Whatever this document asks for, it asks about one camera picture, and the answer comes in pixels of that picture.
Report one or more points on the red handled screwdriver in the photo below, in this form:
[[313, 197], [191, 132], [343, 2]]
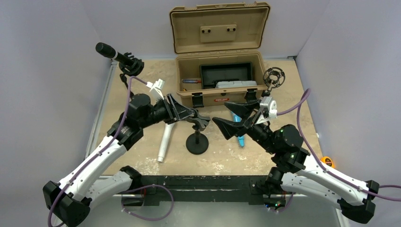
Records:
[[191, 81]]

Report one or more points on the black tripod shock mount stand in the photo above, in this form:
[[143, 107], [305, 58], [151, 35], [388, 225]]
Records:
[[273, 77]]

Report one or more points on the orange round tape measure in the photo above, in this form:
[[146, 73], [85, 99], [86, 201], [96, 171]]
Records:
[[328, 161]]

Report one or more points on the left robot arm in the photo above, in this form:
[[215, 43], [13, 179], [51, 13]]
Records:
[[73, 197]]

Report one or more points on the black tray in toolbox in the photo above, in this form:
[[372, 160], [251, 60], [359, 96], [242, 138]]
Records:
[[211, 74]]

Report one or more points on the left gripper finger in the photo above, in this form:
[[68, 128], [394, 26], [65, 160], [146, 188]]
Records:
[[177, 107], [185, 114]]

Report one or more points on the black microphone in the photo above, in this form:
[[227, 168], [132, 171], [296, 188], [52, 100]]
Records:
[[109, 52]]

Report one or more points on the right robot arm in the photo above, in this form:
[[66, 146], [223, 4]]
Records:
[[296, 169]]

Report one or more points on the black round base stand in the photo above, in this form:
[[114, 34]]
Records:
[[197, 143], [133, 70]]

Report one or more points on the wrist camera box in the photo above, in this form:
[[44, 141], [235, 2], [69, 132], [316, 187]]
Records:
[[155, 89], [268, 110]]

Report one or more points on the grey plastic parts box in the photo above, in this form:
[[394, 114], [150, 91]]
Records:
[[233, 84]]

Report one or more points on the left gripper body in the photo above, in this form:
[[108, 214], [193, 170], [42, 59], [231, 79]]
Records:
[[172, 112]]

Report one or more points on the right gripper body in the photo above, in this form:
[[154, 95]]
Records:
[[252, 119]]

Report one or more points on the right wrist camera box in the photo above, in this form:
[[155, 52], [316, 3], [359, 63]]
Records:
[[268, 110]]

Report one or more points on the tan plastic toolbox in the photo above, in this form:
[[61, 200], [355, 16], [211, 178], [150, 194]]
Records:
[[217, 34]]

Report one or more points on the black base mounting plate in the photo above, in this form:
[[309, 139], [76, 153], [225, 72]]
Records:
[[250, 189]]

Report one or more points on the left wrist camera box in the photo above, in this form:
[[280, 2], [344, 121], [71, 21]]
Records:
[[155, 89]]

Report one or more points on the silver white microphone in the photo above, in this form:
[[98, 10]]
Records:
[[164, 142]]

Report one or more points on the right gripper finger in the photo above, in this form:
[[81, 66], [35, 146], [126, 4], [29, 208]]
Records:
[[229, 128], [243, 110]]

